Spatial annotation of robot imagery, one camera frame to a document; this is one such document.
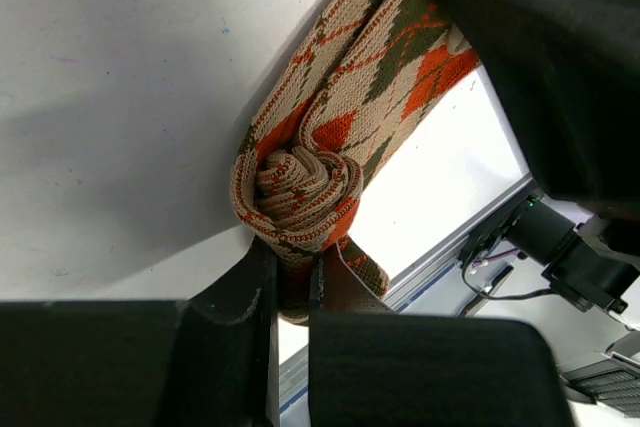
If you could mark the aluminium mounting rail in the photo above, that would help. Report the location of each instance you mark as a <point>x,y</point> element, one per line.
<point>405,289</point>

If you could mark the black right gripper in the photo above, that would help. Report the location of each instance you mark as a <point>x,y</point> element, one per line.
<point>574,270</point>

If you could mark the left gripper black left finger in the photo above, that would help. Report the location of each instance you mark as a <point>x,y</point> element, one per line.
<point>210,360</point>

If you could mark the beige orange argyle sock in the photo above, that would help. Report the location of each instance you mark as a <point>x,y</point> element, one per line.
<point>364,77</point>

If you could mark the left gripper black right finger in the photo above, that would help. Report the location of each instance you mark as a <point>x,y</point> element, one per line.
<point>369,366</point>

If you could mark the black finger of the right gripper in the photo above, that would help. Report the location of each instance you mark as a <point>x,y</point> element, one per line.
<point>566,73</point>

